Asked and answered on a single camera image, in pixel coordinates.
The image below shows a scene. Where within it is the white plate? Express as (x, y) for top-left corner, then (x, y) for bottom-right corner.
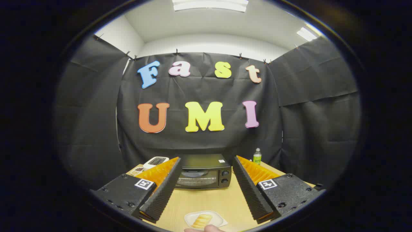
(184, 210), (228, 230)

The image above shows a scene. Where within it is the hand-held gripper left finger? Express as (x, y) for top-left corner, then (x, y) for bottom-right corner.
(89, 157), (182, 224)

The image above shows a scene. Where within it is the small ceiling light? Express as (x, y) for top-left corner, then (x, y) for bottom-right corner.
(296, 27), (317, 42)

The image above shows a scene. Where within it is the black toaster oven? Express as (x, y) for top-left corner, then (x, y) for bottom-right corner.
(175, 154), (232, 190)

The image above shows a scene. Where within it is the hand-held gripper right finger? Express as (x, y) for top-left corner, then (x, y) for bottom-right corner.
(232, 155), (326, 224)

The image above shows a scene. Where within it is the white pop-up toaster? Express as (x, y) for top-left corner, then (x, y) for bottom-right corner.
(143, 156), (170, 170)

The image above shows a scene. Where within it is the long ceiling light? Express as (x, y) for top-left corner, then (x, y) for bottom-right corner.
(172, 0), (249, 13)

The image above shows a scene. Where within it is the golden bread roll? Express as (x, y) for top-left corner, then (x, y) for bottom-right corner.
(192, 214), (213, 229)

